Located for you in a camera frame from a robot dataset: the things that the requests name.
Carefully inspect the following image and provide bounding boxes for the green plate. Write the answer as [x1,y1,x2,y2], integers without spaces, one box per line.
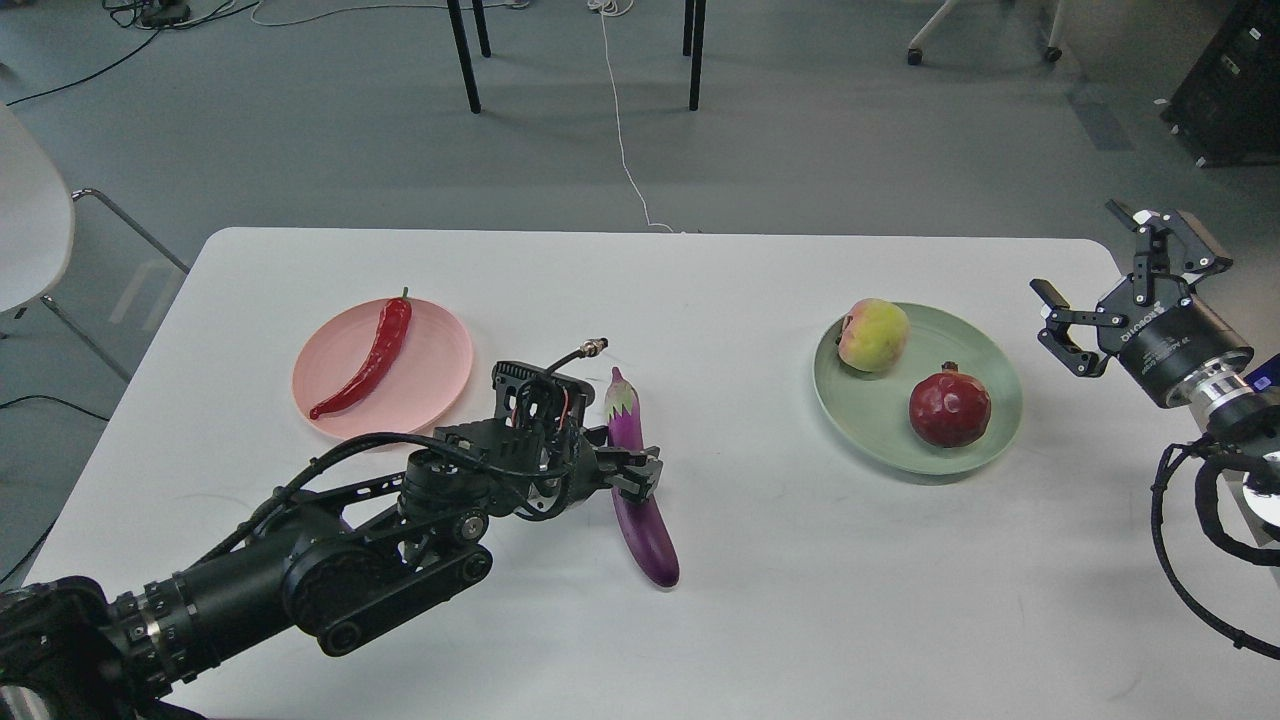
[812,302,1023,478]

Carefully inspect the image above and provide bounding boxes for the black floor cables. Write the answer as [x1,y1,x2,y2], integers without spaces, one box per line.
[5,0,262,106]

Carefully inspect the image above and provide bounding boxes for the black table legs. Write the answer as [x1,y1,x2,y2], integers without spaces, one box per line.
[444,1,709,117]

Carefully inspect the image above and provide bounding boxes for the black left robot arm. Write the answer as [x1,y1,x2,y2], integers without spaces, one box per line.
[3,361,663,719]

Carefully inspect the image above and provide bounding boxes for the black equipment case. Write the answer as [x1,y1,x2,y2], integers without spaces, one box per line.
[1160,1,1279,168]

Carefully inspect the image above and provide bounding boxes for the red chili pepper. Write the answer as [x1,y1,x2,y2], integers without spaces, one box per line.
[307,287,413,420]

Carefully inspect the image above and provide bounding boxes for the white floor cable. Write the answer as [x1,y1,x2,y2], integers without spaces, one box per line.
[586,0,677,234]

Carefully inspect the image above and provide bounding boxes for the yellow pink peach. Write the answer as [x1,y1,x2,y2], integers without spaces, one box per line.
[837,299,911,373]

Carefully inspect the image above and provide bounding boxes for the red pomegranate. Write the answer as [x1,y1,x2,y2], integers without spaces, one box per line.
[908,361,992,448]

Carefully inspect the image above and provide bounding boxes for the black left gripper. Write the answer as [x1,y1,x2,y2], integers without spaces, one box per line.
[545,425,663,516]

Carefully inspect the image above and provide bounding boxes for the office chair base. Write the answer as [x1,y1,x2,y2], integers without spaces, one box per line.
[905,1,1070,67]

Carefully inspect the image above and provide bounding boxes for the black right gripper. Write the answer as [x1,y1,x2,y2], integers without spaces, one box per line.
[1030,199,1254,409]

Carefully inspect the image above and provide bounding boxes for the pink plate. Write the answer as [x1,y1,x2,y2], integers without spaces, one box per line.
[291,297,474,439]

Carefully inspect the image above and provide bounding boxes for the white chair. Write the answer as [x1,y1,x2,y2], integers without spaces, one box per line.
[1,108,189,383]

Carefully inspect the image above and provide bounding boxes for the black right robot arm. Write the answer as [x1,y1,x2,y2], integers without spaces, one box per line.
[1030,200,1279,659]

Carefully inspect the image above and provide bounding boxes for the purple eggplant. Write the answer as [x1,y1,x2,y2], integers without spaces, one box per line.
[604,366,680,589]

